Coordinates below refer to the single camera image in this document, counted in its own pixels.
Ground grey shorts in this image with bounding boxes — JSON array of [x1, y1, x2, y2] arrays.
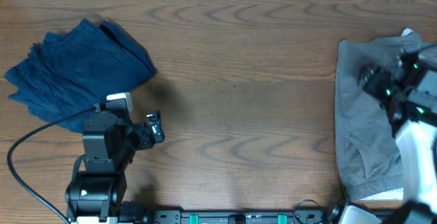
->
[[335, 29, 436, 201]]

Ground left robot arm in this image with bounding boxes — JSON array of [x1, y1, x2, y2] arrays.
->
[[65, 109, 165, 223]]

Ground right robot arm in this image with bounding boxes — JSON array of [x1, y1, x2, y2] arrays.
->
[[357, 53, 436, 223]]

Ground folded dark blue garment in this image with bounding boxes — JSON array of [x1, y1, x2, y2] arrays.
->
[[5, 18, 156, 133]]

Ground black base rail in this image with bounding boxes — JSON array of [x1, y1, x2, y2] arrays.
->
[[119, 201, 397, 224]]

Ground small black looped cable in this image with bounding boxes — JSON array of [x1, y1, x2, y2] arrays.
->
[[292, 199, 324, 224]]

